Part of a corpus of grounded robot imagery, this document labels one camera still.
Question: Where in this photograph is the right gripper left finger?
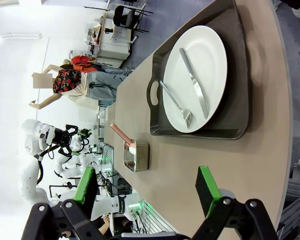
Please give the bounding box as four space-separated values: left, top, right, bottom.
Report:
21 166 108 240

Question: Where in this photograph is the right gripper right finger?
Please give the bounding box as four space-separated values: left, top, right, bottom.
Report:
192 165 278 240

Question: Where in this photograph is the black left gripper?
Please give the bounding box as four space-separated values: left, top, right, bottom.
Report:
53 124 92 158

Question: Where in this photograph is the silver fork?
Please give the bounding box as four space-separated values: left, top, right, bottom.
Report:
159 80 193 130

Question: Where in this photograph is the silver table knife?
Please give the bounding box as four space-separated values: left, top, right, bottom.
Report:
179 47 210 120

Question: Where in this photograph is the dark gray serving tray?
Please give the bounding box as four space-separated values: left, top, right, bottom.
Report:
146 0 250 141

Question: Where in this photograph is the white dinner plate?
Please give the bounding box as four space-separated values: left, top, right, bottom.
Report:
162 24 228 134

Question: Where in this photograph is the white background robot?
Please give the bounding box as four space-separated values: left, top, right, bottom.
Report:
53 134 105 179

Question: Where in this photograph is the clear plastic box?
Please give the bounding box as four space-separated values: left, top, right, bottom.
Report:
97 104 118 124

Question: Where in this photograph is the pink lint roller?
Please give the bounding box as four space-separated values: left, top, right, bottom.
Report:
109 123 137 155

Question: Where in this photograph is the mannequin in red floral top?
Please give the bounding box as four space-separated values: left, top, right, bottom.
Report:
28 64 135 111

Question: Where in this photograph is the steel rectangular container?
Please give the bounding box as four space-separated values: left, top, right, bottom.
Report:
122 139 150 174

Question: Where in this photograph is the orange red jacket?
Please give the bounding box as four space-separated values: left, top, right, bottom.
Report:
71 55 99 73

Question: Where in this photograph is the white cluttered desk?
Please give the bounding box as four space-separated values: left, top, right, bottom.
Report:
85 11 139 69

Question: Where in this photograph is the black folding chair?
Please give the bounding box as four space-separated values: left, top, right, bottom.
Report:
113 4 154 34

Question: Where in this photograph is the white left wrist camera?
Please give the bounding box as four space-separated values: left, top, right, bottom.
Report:
38 123 56 147

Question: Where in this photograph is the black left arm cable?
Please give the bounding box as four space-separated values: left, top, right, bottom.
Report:
35 144 54 187

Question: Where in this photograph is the slotted aluminium edge rail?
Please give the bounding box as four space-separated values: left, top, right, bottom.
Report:
139 201 179 235

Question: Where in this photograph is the aluminium table frame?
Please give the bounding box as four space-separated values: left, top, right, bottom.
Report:
277 156 300 240

